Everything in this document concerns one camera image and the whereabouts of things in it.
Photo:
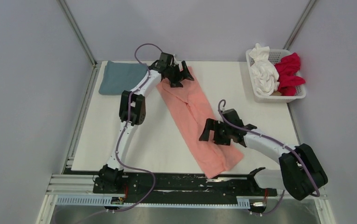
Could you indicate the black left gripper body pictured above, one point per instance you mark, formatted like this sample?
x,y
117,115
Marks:
x,y
174,74

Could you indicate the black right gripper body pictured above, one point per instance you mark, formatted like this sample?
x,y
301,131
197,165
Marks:
x,y
222,134

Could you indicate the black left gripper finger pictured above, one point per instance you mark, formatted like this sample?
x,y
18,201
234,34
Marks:
x,y
185,73
176,84

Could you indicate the pink t shirt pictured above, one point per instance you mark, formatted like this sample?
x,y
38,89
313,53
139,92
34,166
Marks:
x,y
189,108

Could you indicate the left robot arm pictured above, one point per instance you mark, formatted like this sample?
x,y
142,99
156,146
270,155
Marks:
x,y
132,113

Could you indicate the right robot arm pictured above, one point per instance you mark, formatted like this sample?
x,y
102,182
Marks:
x,y
300,172

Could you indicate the folded blue-grey t shirt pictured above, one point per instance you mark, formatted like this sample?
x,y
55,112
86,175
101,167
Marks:
x,y
119,77

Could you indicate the crumpled white t shirt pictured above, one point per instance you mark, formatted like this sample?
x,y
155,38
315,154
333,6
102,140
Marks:
x,y
264,73

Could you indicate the crumpled red t shirt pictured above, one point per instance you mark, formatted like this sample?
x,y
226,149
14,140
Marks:
x,y
287,69

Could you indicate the slotted white cable duct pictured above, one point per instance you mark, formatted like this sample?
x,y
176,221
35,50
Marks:
x,y
109,202

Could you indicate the left aluminium frame post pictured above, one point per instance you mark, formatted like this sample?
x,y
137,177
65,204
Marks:
x,y
77,31

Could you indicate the aluminium frame post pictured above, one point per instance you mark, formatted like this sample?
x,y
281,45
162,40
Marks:
x,y
300,23
77,31

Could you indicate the right aluminium frame post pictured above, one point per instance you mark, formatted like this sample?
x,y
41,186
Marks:
x,y
300,23

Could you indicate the aluminium front rail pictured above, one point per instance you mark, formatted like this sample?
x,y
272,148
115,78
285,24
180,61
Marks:
x,y
83,185

